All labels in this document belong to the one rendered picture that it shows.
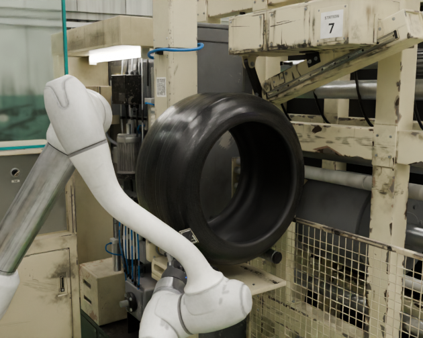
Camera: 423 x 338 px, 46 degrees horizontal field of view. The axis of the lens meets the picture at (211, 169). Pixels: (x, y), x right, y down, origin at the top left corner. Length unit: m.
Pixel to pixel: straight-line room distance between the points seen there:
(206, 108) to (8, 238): 0.69
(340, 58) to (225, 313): 0.98
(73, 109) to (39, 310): 1.23
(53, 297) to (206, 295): 1.16
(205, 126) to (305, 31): 0.47
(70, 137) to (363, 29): 0.95
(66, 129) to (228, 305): 0.55
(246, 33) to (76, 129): 0.96
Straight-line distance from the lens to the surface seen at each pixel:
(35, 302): 2.24
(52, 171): 1.39
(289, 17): 1.79
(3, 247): 1.46
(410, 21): 1.70
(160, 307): 1.28
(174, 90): 1.92
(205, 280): 1.21
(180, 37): 1.95
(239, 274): 1.95
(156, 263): 1.93
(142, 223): 1.21
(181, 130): 1.57
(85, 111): 1.21
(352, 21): 1.63
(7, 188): 2.14
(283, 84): 2.00
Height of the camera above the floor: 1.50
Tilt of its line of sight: 9 degrees down
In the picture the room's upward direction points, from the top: straight up
